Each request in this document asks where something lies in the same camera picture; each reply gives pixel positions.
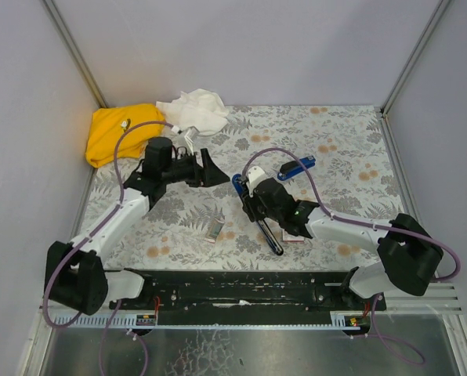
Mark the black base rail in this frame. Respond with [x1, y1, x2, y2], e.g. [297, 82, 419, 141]
[121, 270, 386, 316]

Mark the blue stapler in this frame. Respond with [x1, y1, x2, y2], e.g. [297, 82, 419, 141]
[231, 155, 316, 255]

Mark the floral patterned table mat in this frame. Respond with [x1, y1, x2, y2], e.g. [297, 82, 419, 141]
[67, 104, 422, 272]

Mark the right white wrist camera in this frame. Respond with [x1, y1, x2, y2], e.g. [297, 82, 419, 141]
[246, 166, 268, 197]

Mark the yellow t-shirt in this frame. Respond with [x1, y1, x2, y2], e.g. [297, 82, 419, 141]
[85, 103, 165, 168]

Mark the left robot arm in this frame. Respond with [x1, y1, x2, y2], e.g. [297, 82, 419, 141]
[44, 137, 230, 315]

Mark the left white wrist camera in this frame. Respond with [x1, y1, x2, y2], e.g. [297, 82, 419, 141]
[175, 127, 200, 154]

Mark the staple box tray with staples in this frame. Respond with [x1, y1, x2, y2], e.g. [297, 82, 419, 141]
[205, 219, 225, 244]

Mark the white crumpled cloth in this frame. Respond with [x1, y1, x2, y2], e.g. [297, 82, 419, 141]
[155, 89, 230, 136]

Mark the red white staple box sleeve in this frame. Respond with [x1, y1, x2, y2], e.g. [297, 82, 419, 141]
[281, 230, 305, 244]

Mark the white slotted cable duct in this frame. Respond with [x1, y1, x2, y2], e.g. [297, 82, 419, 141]
[52, 307, 369, 331]

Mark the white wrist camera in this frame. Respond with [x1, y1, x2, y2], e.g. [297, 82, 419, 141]
[246, 166, 268, 197]
[175, 127, 200, 154]

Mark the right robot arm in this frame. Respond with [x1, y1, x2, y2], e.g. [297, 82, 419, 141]
[234, 177, 443, 298]

